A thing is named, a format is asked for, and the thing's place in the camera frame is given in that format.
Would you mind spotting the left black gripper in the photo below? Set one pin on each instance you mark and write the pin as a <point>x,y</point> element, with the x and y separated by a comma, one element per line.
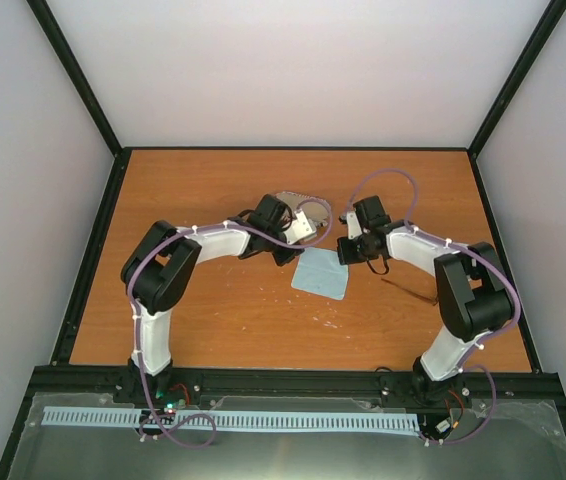
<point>282,256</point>

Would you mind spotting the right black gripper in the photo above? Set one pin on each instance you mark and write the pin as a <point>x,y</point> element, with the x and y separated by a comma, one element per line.
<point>345,256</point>

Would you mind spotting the light blue cleaning cloth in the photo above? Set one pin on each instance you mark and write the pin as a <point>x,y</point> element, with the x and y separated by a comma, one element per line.
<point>319,272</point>

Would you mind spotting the flag print glasses case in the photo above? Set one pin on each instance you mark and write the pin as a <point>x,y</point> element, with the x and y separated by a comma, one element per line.
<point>319,211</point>

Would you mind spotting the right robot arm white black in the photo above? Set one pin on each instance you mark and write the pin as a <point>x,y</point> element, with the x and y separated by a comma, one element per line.
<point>475,299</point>

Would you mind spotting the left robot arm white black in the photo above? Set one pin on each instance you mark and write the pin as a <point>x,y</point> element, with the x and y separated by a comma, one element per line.
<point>157,273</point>

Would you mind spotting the brown tinted sunglasses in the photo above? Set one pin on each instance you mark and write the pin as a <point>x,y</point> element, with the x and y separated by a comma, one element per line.
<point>427,299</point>

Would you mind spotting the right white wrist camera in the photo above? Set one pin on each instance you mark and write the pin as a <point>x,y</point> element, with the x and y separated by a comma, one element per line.
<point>350,220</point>

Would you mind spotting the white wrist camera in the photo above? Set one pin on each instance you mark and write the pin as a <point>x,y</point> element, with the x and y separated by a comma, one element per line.
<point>350,220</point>
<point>300,229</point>

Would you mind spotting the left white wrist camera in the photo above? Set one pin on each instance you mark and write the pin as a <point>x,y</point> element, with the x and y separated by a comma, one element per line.
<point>300,229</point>

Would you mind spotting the black aluminium frame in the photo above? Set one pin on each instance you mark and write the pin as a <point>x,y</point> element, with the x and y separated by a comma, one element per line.
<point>78,75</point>

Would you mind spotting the light blue slotted cable duct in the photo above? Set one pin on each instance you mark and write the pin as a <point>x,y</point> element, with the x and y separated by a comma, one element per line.
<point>242,421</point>

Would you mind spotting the black mounting rail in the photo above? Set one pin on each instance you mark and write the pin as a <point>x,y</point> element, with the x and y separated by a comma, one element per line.
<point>380,387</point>

